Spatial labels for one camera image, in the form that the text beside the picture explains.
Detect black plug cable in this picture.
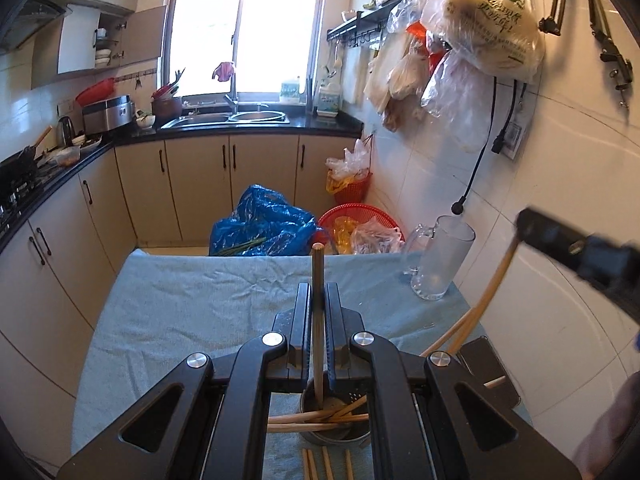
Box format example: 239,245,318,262
491,79,518,155

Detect white detergent bottle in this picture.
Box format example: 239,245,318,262
317,79,343,117

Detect steel kitchen sink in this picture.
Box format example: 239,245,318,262
161,109,291,128

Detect white tag card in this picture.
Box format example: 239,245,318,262
502,122,530,161

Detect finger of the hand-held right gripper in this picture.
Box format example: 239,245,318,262
516,207,593,273

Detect black smartphone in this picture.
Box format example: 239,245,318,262
457,336,521,411

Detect steel sink faucet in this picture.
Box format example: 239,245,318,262
222,72,241,115

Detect white plastic bags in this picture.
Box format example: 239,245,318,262
326,139,372,183

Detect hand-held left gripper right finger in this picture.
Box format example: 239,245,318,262
325,282,583,480

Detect beige lower kitchen cabinets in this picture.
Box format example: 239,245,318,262
0,132,363,411

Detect large red plastic basket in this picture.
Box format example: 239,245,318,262
317,203,406,256

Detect clear glass pitcher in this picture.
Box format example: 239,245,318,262
402,215,476,302

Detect black power cable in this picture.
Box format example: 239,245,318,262
450,75,501,217

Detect cluster of hanging plastic bags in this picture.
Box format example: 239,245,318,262
364,0,546,153

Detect black kitchen countertop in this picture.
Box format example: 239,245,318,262
0,110,365,253

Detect person's right forearm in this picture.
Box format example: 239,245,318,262
572,390,640,480

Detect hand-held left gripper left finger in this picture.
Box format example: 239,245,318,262
57,282,313,480

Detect beige upper kitchen cabinet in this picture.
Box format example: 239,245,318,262
31,0,168,90

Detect black gas stove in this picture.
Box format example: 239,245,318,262
0,160,46,233

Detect black frying pan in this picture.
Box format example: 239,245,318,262
0,126,53,181

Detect dark grey chopstick holder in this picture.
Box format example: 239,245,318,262
299,377,372,446

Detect grey-green table cloth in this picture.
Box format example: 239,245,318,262
71,250,531,480

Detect silver rice cooker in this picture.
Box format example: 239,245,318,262
81,95,137,135

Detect kitchen window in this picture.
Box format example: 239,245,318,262
170,0,323,106

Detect blue plastic bag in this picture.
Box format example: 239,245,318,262
209,184,326,257

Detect red plastic basin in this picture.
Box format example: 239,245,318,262
75,78,117,107

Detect brown ceramic pot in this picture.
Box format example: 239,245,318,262
151,96,183,122

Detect black wall rack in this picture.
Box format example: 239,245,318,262
326,0,408,48

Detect steel range hood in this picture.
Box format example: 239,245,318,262
0,0,73,53

